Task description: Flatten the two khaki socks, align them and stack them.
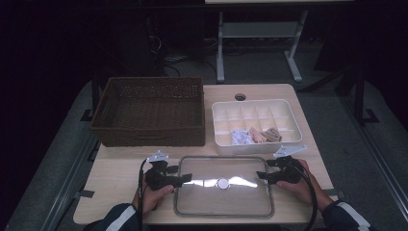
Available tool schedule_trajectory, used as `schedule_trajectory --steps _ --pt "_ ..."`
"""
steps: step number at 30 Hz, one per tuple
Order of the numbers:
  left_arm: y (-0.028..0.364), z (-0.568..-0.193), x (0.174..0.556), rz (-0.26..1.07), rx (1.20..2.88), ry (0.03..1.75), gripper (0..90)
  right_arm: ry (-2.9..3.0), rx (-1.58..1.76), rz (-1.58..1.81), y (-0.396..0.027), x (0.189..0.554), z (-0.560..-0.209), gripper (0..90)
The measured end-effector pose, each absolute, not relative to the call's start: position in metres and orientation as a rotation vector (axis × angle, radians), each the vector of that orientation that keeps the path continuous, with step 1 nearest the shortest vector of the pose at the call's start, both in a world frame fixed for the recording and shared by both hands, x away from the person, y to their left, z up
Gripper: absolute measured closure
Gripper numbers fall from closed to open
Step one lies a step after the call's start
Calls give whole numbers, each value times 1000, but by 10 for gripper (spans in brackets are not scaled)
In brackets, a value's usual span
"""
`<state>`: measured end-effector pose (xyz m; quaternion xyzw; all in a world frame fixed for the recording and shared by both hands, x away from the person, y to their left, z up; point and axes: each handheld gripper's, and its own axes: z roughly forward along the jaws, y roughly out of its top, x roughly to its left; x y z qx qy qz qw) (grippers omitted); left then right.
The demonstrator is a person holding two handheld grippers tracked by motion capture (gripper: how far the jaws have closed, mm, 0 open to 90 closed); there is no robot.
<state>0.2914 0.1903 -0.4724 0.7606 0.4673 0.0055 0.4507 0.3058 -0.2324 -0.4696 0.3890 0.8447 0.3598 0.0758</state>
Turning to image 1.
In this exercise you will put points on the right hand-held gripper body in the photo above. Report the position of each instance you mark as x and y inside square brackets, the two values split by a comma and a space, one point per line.
[290, 173]

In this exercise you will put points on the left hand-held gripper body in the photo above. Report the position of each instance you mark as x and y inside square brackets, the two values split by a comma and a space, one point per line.
[158, 179]

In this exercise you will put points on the white divided organizer box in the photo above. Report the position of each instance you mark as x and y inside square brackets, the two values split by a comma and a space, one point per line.
[253, 150]

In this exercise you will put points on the tan sock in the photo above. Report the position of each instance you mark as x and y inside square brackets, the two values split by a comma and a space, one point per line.
[272, 134]

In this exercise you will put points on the clear lid with white knob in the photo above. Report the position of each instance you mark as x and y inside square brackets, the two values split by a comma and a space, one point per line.
[222, 183]

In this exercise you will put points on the white sock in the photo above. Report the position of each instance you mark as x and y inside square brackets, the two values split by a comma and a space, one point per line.
[240, 138]

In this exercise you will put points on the brown woven basket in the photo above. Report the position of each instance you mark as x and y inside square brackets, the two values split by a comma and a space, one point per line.
[128, 96]

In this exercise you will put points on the person's left hand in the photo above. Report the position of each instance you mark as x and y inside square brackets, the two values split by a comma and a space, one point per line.
[154, 199]

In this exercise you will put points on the person's right hand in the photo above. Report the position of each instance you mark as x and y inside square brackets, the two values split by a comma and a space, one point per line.
[303, 191]

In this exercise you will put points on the grey tape strip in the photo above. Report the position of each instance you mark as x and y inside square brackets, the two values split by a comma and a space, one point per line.
[336, 193]
[85, 193]

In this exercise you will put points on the dark round table grommet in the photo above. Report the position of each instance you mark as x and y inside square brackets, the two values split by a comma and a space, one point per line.
[240, 97]

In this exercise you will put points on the black slanted stand leg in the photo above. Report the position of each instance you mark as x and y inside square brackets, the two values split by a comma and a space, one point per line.
[327, 80]

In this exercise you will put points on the black metal stand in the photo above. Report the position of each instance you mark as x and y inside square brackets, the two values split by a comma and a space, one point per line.
[359, 96]
[95, 93]

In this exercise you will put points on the grey floor rail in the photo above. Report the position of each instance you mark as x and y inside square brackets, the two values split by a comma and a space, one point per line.
[385, 179]
[64, 192]

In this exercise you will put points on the white metal frame desk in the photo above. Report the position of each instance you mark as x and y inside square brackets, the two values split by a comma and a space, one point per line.
[256, 29]

